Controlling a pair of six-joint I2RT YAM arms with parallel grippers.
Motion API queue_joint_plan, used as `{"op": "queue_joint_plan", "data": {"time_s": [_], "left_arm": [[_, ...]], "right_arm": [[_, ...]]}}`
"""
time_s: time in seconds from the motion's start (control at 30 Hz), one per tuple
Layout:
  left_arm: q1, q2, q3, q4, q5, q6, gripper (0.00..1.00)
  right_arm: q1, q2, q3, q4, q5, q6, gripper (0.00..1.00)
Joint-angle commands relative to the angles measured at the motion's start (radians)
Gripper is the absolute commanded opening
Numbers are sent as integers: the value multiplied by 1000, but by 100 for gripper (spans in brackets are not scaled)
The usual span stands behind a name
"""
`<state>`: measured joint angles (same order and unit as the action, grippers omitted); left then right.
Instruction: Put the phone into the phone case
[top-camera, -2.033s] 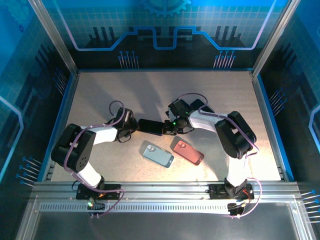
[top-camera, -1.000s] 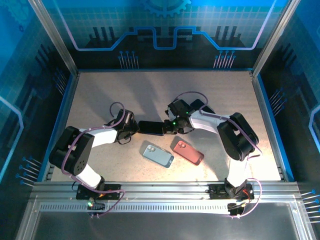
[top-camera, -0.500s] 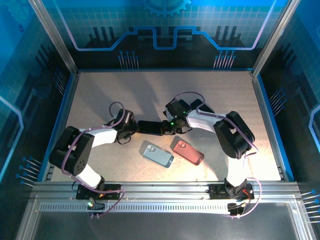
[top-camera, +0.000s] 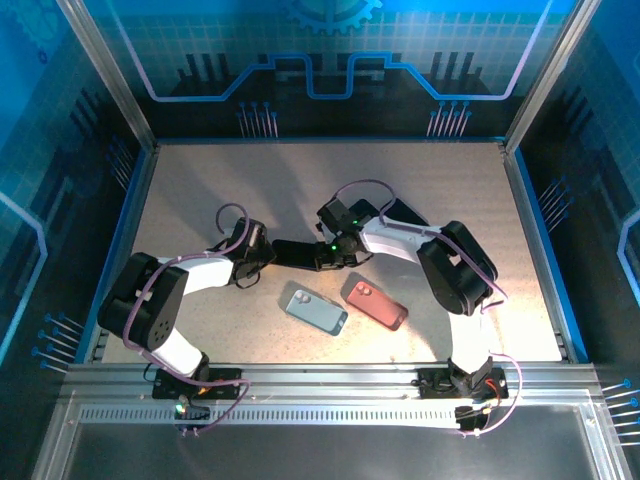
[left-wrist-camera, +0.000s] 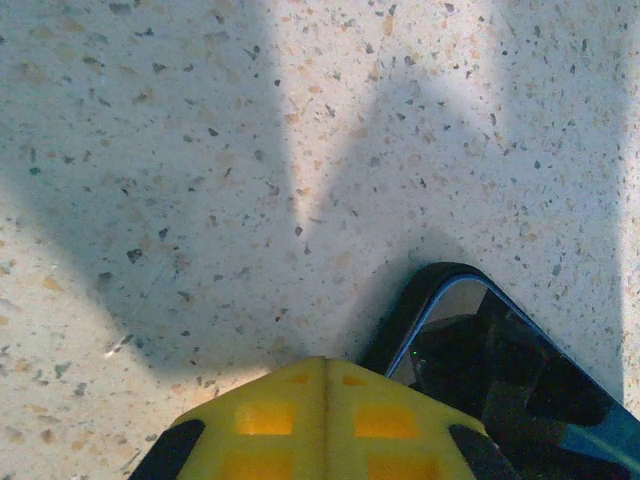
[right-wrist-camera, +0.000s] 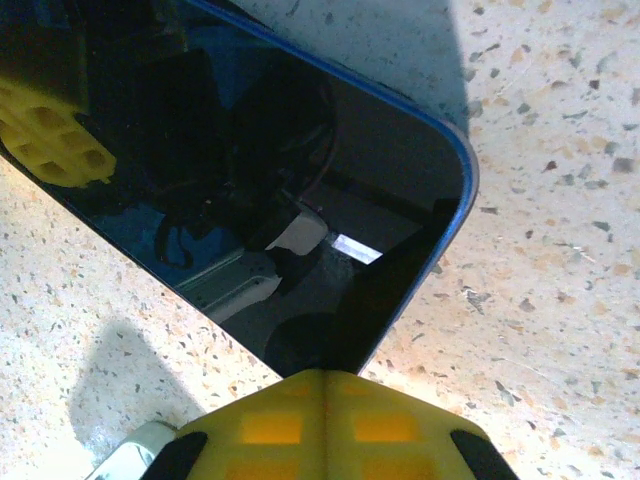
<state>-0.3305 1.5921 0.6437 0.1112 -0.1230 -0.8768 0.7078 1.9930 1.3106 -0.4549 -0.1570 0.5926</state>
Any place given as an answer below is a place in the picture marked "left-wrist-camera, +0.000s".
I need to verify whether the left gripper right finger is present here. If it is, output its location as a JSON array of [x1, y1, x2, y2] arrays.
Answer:
[[327, 358, 521, 480]]

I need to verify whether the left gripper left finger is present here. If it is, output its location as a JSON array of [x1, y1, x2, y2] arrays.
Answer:
[[129, 355, 329, 480]]

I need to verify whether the black phone case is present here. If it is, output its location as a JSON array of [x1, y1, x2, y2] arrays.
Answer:
[[357, 261, 640, 480]]

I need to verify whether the black smartphone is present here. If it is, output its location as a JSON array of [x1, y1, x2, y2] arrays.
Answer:
[[383, 273, 640, 480]]

